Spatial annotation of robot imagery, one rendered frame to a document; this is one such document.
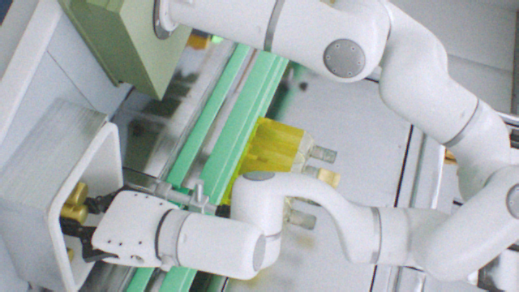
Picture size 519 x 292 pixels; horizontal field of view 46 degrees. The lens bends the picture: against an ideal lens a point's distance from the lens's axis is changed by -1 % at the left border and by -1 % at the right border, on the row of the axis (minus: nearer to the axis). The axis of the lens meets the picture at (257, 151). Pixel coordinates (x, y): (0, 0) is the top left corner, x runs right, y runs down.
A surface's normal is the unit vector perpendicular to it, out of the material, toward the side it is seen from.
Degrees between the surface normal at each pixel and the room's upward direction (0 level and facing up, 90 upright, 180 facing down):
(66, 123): 90
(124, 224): 108
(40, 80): 0
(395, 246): 78
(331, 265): 90
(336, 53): 99
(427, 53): 83
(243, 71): 90
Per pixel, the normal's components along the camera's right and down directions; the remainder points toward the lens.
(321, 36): -0.35, 0.25
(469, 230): -0.05, 0.00
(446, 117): -0.12, 0.34
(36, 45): -0.03, -0.27
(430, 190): 0.11, -0.63
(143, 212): -0.15, -0.72
